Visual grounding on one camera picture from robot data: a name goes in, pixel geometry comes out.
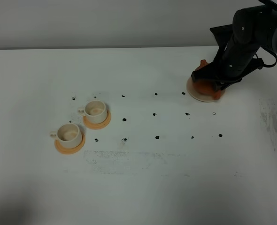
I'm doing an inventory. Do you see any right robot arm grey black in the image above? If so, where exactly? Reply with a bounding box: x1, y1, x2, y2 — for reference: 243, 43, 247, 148
191, 0, 277, 91

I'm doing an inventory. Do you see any orange saucer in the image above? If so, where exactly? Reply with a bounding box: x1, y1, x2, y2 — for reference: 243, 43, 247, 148
83, 110, 111, 130
54, 133, 85, 155

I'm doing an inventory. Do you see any near orange saucer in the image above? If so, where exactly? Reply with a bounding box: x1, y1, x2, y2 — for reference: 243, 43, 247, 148
54, 133, 85, 155

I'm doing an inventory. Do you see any far white teacup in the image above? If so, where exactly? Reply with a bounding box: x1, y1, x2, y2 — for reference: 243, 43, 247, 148
77, 100, 108, 124

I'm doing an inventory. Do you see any cream teapot coaster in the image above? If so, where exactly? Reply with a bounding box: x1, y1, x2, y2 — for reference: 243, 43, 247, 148
186, 78, 216, 102

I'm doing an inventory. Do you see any far orange saucer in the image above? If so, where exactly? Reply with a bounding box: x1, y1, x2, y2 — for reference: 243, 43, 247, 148
83, 110, 111, 130

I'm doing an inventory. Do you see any white teacup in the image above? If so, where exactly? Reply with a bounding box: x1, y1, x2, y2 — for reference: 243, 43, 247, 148
49, 123, 82, 149
77, 100, 108, 124

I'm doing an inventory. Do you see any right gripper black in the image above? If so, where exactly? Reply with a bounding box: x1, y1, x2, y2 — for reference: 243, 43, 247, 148
191, 8, 277, 91

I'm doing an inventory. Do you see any brown teapot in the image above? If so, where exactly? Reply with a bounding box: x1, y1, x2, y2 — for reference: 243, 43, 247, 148
194, 60, 225, 101

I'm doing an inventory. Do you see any near white teacup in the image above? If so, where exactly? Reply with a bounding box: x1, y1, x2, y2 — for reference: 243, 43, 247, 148
49, 123, 82, 149

